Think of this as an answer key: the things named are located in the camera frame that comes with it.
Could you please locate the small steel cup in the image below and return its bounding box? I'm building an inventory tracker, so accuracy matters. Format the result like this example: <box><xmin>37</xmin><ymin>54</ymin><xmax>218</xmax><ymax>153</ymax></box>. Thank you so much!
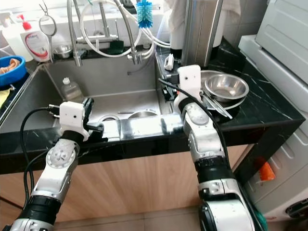
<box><xmin>54</xmin><ymin>45</ymin><xmax>73</xmax><ymax>59</ymax></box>

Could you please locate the small steel bowl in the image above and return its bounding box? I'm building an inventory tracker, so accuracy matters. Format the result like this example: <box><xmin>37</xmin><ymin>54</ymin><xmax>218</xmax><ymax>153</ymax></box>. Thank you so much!
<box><xmin>204</xmin><ymin>73</ymin><xmax>250</xmax><ymax>103</ymax></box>

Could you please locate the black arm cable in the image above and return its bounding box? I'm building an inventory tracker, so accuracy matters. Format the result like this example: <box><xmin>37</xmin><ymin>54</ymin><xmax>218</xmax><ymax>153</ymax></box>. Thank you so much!
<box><xmin>20</xmin><ymin>107</ymin><xmax>61</xmax><ymax>207</ymax></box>
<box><xmin>158</xmin><ymin>77</ymin><xmax>224</xmax><ymax>142</ymax></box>

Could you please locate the looped white hose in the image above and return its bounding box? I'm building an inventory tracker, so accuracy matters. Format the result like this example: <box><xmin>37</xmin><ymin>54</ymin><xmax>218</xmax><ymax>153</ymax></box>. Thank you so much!
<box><xmin>79</xmin><ymin>1</ymin><xmax>147</xmax><ymax>58</ymax></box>

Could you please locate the dark green sponge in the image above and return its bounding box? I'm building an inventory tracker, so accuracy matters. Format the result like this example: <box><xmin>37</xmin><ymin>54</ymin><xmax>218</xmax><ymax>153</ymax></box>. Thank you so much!
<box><xmin>108</xmin><ymin>41</ymin><xmax>124</xmax><ymax>55</ymax></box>

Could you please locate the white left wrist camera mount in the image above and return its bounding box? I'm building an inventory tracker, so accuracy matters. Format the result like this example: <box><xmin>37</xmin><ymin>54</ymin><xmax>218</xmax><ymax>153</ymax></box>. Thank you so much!
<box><xmin>59</xmin><ymin>101</ymin><xmax>90</xmax><ymax>141</ymax></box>

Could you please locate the green plastic item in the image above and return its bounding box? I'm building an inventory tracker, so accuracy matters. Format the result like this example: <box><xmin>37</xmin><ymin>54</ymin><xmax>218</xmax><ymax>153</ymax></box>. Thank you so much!
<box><xmin>253</xmin><ymin>212</ymin><xmax>268</xmax><ymax>231</ymax></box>

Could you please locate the blue plastic bowl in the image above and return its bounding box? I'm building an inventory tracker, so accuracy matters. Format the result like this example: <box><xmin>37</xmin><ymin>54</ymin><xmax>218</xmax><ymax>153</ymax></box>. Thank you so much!
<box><xmin>0</xmin><ymin>55</ymin><xmax>28</xmax><ymax>87</ymax></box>

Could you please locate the tall steel knife block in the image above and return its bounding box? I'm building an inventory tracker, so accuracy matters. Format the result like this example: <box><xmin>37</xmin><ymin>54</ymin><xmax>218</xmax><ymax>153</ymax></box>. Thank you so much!
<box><xmin>180</xmin><ymin>0</ymin><xmax>224</xmax><ymax>68</ymax></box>

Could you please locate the blue bottle brush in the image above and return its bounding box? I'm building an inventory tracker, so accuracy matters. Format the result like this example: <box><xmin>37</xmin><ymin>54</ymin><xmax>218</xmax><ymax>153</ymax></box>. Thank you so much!
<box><xmin>136</xmin><ymin>0</ymin><xmax>154</xmax><ymax>28</ymax></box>

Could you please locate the beige rag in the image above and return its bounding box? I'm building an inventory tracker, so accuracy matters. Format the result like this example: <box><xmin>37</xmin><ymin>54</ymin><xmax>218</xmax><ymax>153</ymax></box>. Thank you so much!
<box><xmin>5</xmin><ymin>59</ymin><xmax>25</xmax><ymax>74</ymax></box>

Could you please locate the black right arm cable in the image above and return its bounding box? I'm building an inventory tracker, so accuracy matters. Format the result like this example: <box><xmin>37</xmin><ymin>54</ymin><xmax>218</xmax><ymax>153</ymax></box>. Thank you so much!
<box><xmin>158</xmin><ymin>77</ymin><xmax>224</xmax><ymax>142</ymax></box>

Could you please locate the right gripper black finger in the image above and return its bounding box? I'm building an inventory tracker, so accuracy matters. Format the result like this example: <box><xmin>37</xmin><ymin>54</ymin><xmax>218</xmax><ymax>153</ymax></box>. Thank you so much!
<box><xmin>156</xmin><ymin>72</ymin><xmax>169</xmax><ymax>99</ymax></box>

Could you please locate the stainless steel sink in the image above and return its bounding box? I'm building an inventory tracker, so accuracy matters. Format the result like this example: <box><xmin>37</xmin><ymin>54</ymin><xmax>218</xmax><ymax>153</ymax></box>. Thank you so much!
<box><xmin>0</xmin><ymin>55</ymin><xmax>183</xmax><ymax>140</ymax></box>

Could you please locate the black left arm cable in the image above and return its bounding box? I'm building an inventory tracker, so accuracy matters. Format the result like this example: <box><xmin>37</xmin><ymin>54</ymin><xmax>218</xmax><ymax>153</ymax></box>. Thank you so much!
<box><xmin>20</xmin><ymin>107</ymin><xmax>61</xmax><ymax>207</ymax></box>

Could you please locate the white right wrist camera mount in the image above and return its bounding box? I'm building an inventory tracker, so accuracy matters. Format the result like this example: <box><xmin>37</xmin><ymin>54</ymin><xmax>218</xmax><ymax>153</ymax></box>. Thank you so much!
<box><xmin>173</xmin><ymin>64</ymin><xmax>203</xmax><ymax>111</ymax></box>

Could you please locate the wooden base cabinet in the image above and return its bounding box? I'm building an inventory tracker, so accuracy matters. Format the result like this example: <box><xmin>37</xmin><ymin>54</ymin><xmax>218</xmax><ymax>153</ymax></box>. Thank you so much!
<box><xmin>0</xmin><ymin>144</ymin><xmax>256</xmax><ymax>217</ymax></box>

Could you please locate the upturned steel bowl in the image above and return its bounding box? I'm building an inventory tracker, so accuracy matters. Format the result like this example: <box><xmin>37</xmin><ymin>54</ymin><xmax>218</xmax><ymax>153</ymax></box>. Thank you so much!
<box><xmin>128</xmin><ymin>110</ymin><xmax>158</xmax><ymax>120</ymax></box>

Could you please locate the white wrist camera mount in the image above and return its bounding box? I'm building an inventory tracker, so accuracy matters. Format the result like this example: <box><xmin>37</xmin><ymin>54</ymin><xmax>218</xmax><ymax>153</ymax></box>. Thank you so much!
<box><xmin>59</xmin><ymin>101</ymin><xmax>90</xmax><ymax>141</ymax></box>
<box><xmin>173</xmin><ymin>64</ymin><xmax>203</xmax><ymax>111</ymax></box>

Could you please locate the yellow cloth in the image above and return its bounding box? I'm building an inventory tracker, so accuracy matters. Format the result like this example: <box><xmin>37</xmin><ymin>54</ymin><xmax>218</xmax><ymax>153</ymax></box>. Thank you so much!
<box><xmin>0</xmin><ymin>87</ymin><xmax>13</xmax><ymax>106</ymax></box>

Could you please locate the thin chrome tap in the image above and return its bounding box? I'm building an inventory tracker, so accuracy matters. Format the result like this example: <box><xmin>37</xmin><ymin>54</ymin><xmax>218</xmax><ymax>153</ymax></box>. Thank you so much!
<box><xmin>82</xmin><ymin>2</ymin><xmax>138</xmax><ymax>46</ymax></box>

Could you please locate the orange plastic item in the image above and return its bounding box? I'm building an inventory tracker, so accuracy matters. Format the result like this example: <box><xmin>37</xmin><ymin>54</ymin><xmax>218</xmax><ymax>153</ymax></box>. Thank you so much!
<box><xmin>257</xmin><ymin>161</ymin><xmax>276</xmax><ymax>182</ymax></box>

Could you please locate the clear plastic bottle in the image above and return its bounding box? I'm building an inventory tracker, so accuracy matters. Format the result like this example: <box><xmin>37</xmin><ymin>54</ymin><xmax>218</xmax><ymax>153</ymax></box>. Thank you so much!
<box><xmin>60</xmin><ymin>77</ymin><xmax>83</xmax><ymax>103</ymax></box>

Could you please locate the white soap bottle red pump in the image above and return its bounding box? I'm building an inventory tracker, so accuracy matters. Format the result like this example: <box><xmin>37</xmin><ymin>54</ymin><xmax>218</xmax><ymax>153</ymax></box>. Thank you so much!
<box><xmin>17</xmin><ymin>13</ymin><xmax>51</xmax><ymax>62</ymax></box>

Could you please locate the chrome spring hose faucet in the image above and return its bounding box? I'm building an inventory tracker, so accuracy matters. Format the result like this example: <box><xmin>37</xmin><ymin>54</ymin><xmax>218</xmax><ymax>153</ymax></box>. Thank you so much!
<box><xmin>70</xmin><ymin>0</ymin><xmax>152</xmax><ymax>68</ymax></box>

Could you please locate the white spray bottle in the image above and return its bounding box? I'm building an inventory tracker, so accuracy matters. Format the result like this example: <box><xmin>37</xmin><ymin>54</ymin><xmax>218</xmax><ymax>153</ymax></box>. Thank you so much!
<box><xmin>0</xmin><ymin>12</ymin><xmax>29</xmax><ymax>58</ymax></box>

